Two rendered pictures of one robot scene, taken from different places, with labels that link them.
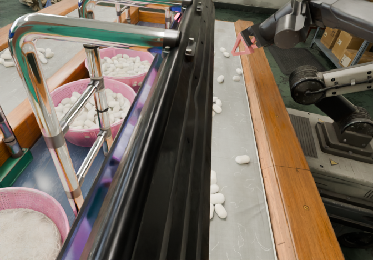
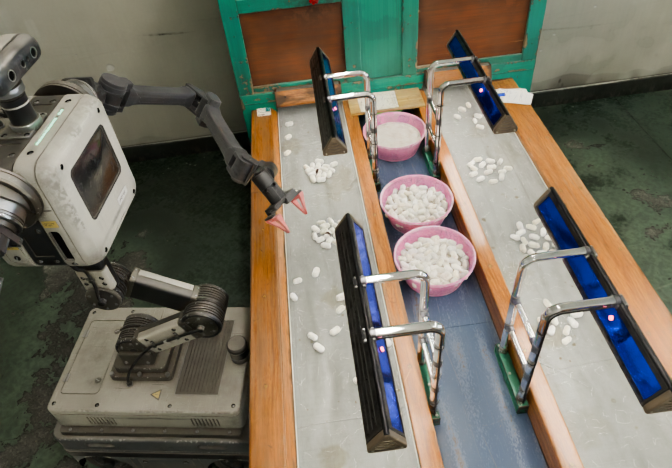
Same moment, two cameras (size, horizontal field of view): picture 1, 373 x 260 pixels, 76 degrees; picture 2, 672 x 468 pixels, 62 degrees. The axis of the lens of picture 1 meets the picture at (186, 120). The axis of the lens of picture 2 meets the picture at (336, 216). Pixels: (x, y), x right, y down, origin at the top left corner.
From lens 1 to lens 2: 2.24 m
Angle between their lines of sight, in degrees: 97
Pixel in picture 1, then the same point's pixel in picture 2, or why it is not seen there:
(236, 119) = (297, 227)
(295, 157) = (258, 198)
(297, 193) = not seen: hidden behind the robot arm
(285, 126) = (258, 221)
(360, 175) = (156, 312)
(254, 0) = not seen: outside the picture
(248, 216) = (291, 171)
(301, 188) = not seen: hidden behind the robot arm
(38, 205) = (394, 152)
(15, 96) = (482, 196)
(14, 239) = (392, 142)
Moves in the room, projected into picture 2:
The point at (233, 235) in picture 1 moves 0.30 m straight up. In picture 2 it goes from (299, 163) to (289, 100)
